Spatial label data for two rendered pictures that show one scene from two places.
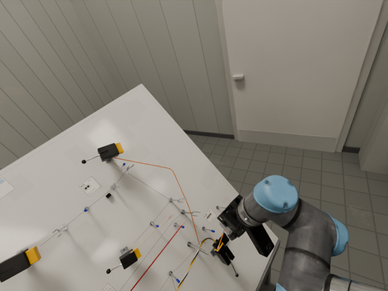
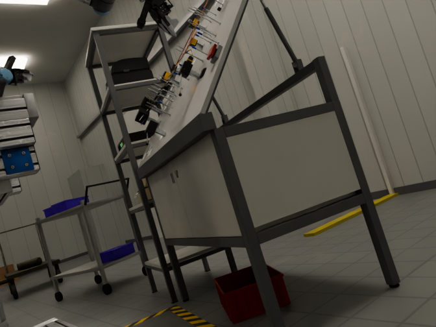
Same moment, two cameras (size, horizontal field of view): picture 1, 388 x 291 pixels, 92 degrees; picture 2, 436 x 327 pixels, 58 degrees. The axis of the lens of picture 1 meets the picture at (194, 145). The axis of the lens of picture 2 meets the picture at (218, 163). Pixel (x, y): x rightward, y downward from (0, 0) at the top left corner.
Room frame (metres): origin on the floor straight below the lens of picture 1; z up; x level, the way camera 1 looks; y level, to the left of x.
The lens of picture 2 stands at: (0.74, -1.59, 0.58)
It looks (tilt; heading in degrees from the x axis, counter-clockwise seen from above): 4 degrees up; 105
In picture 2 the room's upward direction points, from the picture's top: 17 degrees counter-clockwise
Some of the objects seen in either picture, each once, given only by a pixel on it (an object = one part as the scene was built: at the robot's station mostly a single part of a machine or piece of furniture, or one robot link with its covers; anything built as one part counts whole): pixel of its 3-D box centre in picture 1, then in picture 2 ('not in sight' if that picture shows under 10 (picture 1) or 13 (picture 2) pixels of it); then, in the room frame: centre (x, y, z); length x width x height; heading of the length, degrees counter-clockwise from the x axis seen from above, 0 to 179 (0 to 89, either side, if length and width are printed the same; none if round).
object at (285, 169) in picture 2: not in sight; (235, 182); (0.26, 0.41, 0.60); 1.17 x 0.58 x 0.40; 130
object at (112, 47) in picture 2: not in sight; (156, 161); (-0.42, 1.05, 0.92); 0.61 x 0.50 x 1.85; 130
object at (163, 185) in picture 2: not in sight; (169, 203); (-0.15, 0.43, 0.60); 0.55 x 0.02 x 0.39; 130
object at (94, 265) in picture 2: not in sight; (92, 240); (-1.67, 1.83, 0.49); 1.04 x 0.61 x 0.98; 155
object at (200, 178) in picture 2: not in sight; (201, 192); (0.20, 0.00, 0.60); 0.55 x 0.03 x 0.39; 130
